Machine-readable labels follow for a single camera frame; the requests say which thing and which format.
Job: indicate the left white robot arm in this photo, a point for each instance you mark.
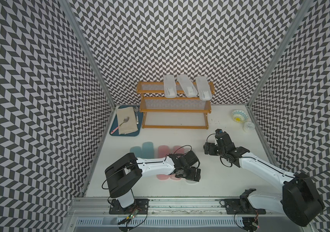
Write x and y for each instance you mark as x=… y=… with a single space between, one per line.
x=128 y=170

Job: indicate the teal pencil case outer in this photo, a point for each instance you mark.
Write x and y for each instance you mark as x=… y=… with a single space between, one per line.
x=137 y=151

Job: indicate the wooden two-tier shelf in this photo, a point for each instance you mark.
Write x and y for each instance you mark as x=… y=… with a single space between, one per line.
x=153 y=100

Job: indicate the clear pencil case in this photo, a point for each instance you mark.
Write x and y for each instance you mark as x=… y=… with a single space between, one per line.
x=191 y=182
x=187 y=86
x=203 y=88
x=170 y=87

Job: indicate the pink pencil case right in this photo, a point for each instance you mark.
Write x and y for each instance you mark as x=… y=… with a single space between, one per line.
x=177 y=150

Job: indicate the pink pencil case left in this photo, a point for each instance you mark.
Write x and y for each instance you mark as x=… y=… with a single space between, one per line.
x=161 y=153

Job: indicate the patterned bowl yellow centre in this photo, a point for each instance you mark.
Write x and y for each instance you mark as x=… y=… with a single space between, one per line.
x=239 y=116

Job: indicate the small clear glass cup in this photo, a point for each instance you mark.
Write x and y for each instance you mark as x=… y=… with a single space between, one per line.
x=248 y=127

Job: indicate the beige folded cloth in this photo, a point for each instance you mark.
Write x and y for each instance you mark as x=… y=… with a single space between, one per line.
x=131 y=125

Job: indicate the pink handled spoon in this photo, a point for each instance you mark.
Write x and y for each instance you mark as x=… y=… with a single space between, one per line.
x=126 y=119

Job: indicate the pink pencil case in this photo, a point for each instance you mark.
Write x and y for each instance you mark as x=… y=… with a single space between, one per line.
x=177 y=150
x=161 y=153

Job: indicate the white handled spoon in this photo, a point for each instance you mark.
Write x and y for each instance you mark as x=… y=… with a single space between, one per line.
x=136 y=110

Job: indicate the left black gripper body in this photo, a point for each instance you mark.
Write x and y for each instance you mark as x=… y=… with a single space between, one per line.
x=189 y=173

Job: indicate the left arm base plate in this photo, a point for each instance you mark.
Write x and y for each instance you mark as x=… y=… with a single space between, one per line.
x=139 y=204

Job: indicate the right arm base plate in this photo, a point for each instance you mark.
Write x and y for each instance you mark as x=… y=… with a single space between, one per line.
x=241 y=206

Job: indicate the teal pencil case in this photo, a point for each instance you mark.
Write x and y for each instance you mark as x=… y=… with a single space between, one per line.
x=137 y=151
x=147 y=150

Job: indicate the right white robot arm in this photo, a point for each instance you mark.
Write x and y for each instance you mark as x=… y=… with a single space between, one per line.
x=298 y=197

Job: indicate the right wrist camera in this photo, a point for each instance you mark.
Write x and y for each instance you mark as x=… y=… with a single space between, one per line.
x=218 y=131

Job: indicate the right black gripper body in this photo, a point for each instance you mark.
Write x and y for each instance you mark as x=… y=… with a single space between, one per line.
x=214 y=150

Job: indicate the aluminium front rail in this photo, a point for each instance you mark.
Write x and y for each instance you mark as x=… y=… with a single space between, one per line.
x=171 y=212

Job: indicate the teal pencil case inner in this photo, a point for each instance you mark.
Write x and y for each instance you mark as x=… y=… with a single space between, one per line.
x=147 y=150

